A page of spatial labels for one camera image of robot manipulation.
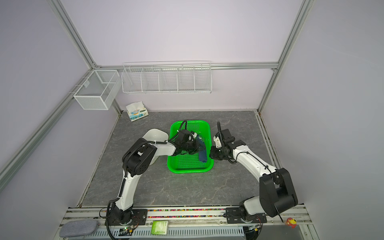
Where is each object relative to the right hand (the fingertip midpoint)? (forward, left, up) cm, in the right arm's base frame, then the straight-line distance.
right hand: (211, 156), depth 86 cm
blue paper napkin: (+6, +5, -4) cm, 10 cm away
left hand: (+7, +2, -5) cm, 9 cm away
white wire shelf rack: (+46, +28, +24) cm, 59 cm away
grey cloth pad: (-35, +65, -5) cm, 73 cm away
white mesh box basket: (+38, +73, +20) cm, 85 cm away
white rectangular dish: (+18, +36, -3) cm, 40 cm away
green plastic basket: (-1, +13, -7) cm, 15 cm away
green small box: (-34, +26, -6) cm, 43 cm away
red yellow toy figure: (-32, -35, -3) cm, 48 cm away
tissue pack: (+39, +55, -1) cm, 68 cm away
